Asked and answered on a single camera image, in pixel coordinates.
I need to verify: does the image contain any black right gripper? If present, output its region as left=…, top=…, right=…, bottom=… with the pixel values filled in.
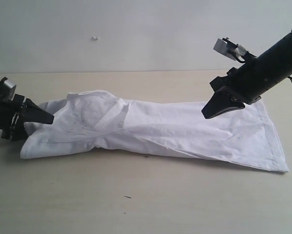
left=202, top=65, right=262, bottom=119

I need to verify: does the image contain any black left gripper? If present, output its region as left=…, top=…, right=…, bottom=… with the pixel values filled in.
left=0, top=94, right=54, bottom=142

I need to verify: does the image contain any white t-shirt red lettering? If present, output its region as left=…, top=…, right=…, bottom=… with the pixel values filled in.
left=20, top=90, right=289, bottom=173

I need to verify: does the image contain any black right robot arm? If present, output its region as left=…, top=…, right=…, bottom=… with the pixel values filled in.
left=202, top=30, right=292, bottom=119

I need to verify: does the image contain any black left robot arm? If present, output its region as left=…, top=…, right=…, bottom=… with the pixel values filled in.
left=0, top=94, right=54, bottom=142

